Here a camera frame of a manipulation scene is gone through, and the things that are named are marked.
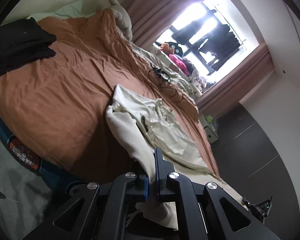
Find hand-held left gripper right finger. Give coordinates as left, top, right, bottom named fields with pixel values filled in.
left=154, top=147, right=282, bottom=240

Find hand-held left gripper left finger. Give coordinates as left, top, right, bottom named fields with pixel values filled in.
left=22, top=171, right=150, bottom=240

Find cream jacket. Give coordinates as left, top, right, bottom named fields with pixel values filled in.
left=105, top=84, right=250, bottom=230

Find black folded clothes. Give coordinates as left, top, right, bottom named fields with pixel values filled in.
left=0, top=17, right=57, bottom=82

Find white nightstand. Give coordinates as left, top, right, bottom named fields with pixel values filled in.
left=200, top=114, right=219, bottom=144

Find orange plush toy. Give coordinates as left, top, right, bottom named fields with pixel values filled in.
left=158, top=42, right=172, bottom=53

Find black plush toy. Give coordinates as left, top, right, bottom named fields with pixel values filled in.
left=165, top=41, right=184, bottom=55

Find orange blanket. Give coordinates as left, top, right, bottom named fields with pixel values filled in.
left=0, top=10, right=220, bottom=188

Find dark hanging garment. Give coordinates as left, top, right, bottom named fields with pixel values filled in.
left=199, top=22, right=232, bottom=55
left=210, top=34, right=240, bottom=63

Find dark hanging coat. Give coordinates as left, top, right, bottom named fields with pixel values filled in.
left=173, top=9, right=217, bottom=45

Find grey plush toy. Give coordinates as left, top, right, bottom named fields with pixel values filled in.
left=109, top=0, right=133, bottom=42

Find window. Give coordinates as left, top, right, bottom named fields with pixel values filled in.
left=152, top=0, right=260, bottom=83

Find light green pillow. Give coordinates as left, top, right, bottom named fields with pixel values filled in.
left=26, top=0, right=89, bottom=19

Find black cable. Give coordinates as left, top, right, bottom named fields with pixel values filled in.
left=147, top=65, right=188, bottom=103

